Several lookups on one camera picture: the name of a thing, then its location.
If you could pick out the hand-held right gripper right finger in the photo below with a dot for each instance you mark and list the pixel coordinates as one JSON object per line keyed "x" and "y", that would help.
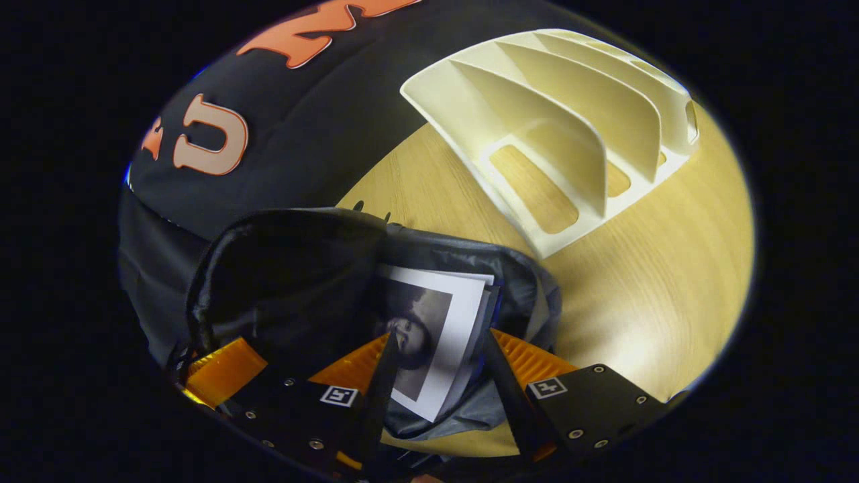
{"x": 513, "y": 396}

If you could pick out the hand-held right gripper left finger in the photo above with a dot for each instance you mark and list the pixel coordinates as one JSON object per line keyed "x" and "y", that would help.
{"x": 382, "y": 389}

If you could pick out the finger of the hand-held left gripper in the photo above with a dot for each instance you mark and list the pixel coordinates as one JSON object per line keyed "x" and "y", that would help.
{"x": 225, "y": 372}

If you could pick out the white book with portrait cover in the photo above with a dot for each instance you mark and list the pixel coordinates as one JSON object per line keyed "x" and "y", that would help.
{"x": 463, "y": 322}

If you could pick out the dark grey schoolbag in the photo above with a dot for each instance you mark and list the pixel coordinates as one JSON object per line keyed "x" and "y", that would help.
{"x": 295, "y": 282}

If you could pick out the white plastic bookshelf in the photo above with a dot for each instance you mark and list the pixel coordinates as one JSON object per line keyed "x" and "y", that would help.
{"x": 537, "y": 87}

